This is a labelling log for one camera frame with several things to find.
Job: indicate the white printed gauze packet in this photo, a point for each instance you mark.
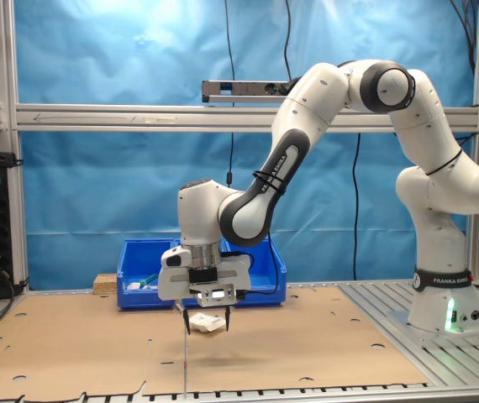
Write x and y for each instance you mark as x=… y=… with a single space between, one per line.
x=206 y=322

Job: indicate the blue bin holding cotton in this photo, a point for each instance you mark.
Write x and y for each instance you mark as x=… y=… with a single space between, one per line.
x=260 y=268

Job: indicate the packet with green tube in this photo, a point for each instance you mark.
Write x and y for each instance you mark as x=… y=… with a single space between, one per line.
x=149 y=287

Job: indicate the loose green tube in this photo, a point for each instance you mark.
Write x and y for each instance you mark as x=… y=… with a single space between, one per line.
x=150 y=277

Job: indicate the blue bin holding tubes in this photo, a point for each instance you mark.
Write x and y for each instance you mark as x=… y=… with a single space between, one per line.
x=147 y=300

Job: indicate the long white printed packet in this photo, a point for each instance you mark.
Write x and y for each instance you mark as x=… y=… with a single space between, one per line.
x=133 y=286

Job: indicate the chipboard wood block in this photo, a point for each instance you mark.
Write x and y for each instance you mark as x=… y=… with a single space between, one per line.
x=105 y=285

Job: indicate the brown cardboard sheet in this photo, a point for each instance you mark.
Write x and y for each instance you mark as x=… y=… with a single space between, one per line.
x=306 y=344
x=75 y=344

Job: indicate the horizontal aluminium beam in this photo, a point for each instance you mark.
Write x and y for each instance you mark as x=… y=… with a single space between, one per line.
x=138 y=117

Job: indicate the silver power strip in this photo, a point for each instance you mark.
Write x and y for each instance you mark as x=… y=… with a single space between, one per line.
x=239 y=90

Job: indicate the gripper-mounted camera box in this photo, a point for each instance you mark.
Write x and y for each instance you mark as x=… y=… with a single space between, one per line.
x=214 y=294

